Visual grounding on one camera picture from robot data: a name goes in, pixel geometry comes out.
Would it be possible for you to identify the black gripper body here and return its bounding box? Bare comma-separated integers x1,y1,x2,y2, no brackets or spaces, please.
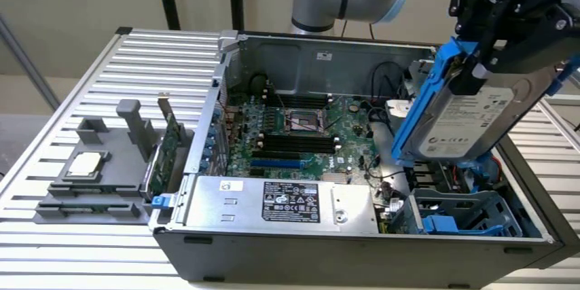
449,0,580,74

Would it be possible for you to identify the hard disk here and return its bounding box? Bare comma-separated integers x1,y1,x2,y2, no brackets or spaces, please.
390,36,571,168

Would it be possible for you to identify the grey disk bay cage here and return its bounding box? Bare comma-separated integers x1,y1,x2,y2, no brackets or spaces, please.
389,187,523,237

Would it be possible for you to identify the blue empty disk carrier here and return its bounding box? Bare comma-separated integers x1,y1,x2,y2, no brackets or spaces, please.
421,214,461,236

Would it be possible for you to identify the black RAM slot bank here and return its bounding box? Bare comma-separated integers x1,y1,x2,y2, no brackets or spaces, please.
274,92,329,110
261,132,341,155

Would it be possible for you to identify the CPU socket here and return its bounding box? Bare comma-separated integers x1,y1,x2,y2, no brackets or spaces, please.
282,107,331,135

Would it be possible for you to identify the small finned heat sink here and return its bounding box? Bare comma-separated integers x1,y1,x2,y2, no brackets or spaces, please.
323,172,351,185

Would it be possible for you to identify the green motherboard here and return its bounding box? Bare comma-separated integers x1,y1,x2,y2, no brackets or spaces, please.
225,92,403,202

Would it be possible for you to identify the black expansion slot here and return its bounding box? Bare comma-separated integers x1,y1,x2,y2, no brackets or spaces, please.
251,150,305,160

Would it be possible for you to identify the blue expansion slot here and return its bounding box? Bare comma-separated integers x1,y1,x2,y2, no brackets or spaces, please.
251,158,305,168

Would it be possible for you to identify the open black PC case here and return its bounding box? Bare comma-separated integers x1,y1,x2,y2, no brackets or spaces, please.
149,30,567,284

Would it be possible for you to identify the silver power supply unit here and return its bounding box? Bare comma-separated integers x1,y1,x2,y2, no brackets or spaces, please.
183,175,381,235

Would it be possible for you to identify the green graphics card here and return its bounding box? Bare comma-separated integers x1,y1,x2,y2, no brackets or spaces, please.
149,92,189,200

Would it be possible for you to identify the grey parts rack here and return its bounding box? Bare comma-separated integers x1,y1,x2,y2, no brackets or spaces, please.
35,98,197,225

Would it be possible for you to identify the silver CPU chip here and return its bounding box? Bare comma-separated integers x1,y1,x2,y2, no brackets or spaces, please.
66,151,110,179

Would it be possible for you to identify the green RAM stick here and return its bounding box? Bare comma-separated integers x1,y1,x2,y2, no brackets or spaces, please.
39,202,134,212

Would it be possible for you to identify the black looped wire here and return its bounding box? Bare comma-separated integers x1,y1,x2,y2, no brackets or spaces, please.
369,60,409,101

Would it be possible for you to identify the grey metal frame leg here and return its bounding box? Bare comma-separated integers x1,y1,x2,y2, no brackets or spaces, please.
0,14,62,111

